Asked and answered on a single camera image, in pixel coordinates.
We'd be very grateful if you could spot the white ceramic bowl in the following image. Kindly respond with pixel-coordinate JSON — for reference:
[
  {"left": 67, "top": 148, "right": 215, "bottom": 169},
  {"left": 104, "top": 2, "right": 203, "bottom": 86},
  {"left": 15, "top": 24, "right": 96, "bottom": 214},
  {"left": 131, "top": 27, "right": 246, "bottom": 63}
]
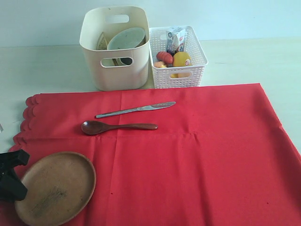
[{"left": 107, "top": 27, "right": 146, "bottom": 50}]

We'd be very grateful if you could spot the yellow lemon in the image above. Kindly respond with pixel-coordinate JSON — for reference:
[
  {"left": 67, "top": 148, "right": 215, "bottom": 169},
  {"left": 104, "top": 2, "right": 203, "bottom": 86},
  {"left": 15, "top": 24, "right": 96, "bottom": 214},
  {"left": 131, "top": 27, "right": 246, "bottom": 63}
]
[{"left": 173, "top": 52, "right": 192, "bottom": 67}]

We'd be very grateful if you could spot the stainless steel cup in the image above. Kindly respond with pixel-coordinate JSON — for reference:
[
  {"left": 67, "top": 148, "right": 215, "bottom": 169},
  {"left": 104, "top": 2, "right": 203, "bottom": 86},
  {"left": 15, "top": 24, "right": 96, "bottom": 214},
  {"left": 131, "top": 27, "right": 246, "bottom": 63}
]
[{"left": 120, "top": 57, "right": 133, "bottom": 65}]

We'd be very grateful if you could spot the red tablecloth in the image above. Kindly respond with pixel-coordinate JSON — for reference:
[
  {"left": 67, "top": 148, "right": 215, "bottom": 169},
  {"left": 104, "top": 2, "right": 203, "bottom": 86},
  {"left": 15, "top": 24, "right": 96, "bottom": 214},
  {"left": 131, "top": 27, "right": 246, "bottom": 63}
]
[{"left": 11, "top": 83, "right": 301, "bottom": 226}]

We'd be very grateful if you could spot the red sausage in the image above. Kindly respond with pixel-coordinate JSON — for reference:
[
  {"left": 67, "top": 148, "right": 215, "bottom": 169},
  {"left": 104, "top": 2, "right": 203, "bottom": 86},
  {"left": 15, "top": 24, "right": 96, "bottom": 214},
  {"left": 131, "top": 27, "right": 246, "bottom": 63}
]
[{"left": 156, "top": 51, "right": 174, "bottom": 64}]

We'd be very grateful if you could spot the brown wooden plate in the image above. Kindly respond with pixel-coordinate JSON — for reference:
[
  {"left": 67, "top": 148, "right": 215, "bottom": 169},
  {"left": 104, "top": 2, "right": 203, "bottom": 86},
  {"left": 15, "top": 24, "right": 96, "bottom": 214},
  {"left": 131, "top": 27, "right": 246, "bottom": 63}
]
[{"left": 15, "top": 152, "right": 96, "bottom": 226}]

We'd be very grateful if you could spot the silver table knife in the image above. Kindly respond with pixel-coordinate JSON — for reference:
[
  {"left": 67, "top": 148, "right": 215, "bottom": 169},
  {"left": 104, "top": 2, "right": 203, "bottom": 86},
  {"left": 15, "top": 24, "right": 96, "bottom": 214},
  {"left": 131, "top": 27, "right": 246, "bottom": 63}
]
[{"left": 95, "top": 101, "right": 176, "bottom": 119}]

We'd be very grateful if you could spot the small milk carton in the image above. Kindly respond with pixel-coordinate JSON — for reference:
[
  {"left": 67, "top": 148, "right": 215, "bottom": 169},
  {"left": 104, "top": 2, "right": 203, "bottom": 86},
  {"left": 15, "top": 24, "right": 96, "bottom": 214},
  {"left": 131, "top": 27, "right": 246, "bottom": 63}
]
[{"left": 166, "top": 26, "right": 186, "bottom": 56}]

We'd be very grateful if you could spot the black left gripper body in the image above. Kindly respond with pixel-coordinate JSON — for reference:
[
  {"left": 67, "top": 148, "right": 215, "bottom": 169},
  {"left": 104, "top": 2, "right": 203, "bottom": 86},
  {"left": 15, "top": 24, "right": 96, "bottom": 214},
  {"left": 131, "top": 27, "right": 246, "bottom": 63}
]
[{"left": 0, "top": 162, "right": 14, "bottom": 202}]

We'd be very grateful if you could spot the yellow cheese wedge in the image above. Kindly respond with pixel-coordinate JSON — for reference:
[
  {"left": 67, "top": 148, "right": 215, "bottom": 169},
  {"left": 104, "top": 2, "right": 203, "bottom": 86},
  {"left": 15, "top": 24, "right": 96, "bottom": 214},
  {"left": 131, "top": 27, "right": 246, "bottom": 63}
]
[{"left": 160, "top": 65, "right": 180, "bottom": 79}]

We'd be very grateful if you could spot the white woven plastic basket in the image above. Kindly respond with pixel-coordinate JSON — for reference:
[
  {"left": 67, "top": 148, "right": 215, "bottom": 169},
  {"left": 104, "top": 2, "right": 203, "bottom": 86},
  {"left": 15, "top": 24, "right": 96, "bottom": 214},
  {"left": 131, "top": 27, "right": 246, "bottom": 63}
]
[{"left": 149, "top": 25, "right": 208, "bottom": 89}]

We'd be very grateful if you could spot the fried chicken nugget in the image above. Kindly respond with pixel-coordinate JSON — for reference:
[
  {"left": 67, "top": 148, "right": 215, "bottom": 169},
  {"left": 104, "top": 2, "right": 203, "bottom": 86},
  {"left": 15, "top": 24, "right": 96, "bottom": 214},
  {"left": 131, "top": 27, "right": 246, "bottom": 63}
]
[{"left": 154, "top": 61, "right": 166, "bottom": 68}]

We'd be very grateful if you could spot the dark wooden spoon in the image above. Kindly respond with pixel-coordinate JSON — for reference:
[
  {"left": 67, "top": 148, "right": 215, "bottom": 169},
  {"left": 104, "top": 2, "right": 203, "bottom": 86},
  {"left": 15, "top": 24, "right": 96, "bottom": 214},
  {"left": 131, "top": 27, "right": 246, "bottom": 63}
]
[{"left": 81, "top": 121, "right": 158, "bottom": 135}]

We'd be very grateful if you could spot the large cream plastic bin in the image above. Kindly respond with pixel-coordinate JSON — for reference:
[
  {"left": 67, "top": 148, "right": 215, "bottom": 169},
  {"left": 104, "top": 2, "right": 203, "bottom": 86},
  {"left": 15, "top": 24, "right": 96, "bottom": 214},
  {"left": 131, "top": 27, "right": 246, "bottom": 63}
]
[{"left": 79, "top": 6, "right": 150, "bottom": 91}]

